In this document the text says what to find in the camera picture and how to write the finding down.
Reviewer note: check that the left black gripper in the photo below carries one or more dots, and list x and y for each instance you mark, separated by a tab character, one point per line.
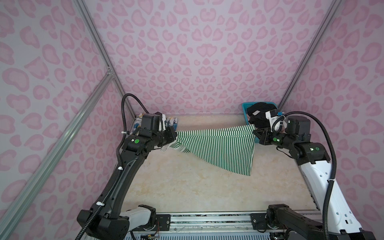
172	132

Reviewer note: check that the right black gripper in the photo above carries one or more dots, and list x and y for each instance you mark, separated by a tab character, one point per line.
263	135

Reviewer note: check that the white yellow blue printed garment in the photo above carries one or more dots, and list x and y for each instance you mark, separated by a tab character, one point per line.
168	121

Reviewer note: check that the green white striped garment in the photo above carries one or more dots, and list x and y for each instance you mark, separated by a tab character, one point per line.
231	149

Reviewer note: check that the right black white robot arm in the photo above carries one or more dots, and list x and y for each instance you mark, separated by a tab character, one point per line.
318	170

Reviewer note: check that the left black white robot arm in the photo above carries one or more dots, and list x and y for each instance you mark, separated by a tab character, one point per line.
120	186

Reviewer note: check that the teal plastic laundry basket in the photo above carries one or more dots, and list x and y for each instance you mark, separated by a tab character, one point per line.
246	108

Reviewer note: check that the black garment in basket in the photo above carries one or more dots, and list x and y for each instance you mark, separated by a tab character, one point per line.
257	114

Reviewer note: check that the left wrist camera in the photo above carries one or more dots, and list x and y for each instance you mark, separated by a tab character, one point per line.
154	122

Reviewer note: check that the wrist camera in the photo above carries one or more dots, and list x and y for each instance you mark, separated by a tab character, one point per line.
154	122
297	127

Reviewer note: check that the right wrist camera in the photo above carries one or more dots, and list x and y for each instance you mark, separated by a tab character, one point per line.
297	127

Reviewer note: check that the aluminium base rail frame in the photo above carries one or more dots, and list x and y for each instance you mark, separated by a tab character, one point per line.
204	222

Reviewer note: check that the diagonal aluminium wall strut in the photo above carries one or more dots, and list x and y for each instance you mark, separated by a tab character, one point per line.
21	204

